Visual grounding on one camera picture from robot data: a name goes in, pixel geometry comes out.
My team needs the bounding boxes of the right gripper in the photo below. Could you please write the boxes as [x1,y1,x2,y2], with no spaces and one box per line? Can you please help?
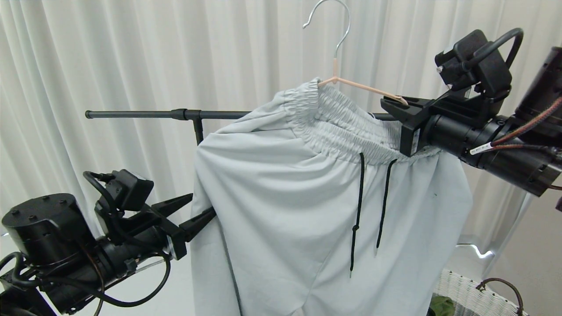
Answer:
[400,115,562,197]

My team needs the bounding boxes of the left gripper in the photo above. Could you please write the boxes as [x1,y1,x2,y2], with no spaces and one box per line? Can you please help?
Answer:
[44,193,217,316]

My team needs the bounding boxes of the pale grey shorts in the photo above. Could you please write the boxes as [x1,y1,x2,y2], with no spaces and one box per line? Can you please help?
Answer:
[190,78,474,316]

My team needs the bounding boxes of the pink clothes hanger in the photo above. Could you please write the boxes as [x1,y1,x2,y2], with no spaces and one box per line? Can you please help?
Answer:
[303,0,409,106]

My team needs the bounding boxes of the green garment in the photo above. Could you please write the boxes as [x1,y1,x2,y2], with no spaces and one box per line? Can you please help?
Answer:
[428,295,457,316]

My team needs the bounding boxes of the black clothes rack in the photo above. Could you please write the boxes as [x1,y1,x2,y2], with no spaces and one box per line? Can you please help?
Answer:
[85,108,398,145]

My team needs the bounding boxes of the white laundry basket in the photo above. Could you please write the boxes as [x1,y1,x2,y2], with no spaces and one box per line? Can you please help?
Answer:
[432,269,530,316]

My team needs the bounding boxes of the white curtain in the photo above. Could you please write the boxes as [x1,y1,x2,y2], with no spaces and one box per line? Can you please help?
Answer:
[0,0,562,264]

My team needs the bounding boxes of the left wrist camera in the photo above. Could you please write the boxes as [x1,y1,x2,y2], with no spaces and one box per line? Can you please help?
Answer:
[94,169,176,245]

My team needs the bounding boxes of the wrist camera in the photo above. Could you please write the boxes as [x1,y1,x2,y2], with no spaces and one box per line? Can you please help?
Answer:
[428,29,513,128]
[94,169,176,245]

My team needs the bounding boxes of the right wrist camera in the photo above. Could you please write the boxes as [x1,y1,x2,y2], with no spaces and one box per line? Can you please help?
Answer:
[428,29,513,128]

